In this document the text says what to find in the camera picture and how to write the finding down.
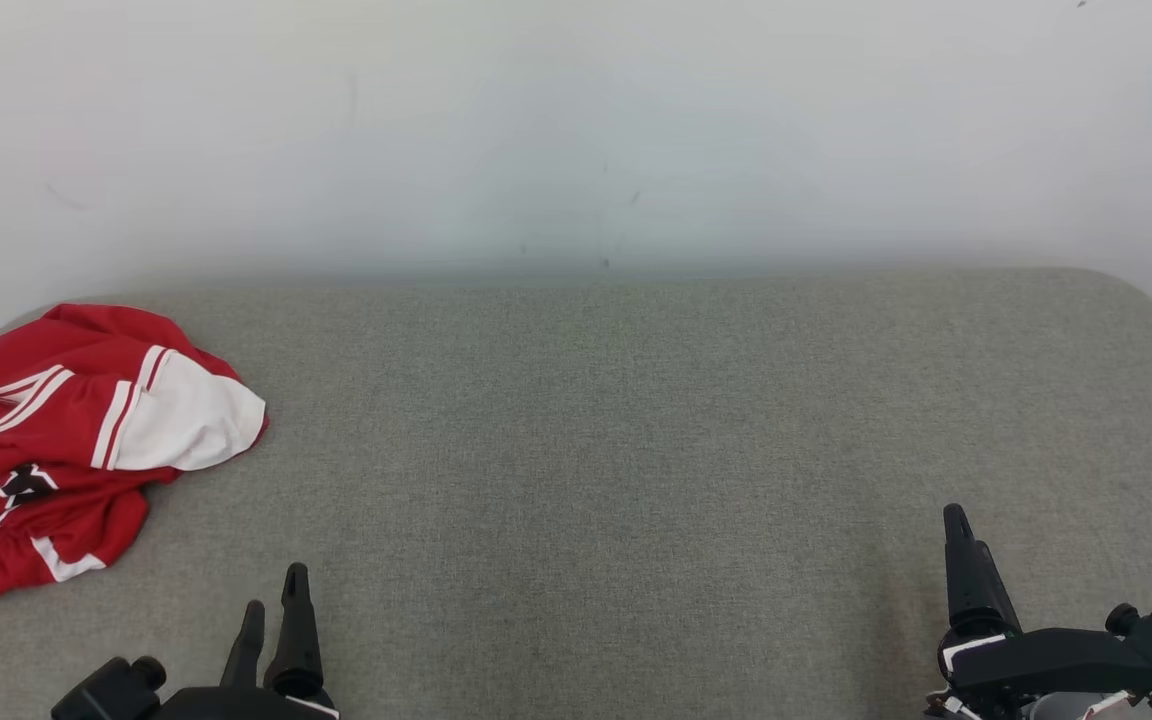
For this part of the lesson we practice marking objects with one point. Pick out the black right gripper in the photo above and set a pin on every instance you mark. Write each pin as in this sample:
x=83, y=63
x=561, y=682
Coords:
x=1046, y=660

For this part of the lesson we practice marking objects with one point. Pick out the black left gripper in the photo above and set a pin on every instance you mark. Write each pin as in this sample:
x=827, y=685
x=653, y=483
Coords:
x=236, y=705

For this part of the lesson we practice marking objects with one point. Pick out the red white basketball jersey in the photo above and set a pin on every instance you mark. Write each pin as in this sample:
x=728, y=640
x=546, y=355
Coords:
x=56, y=400

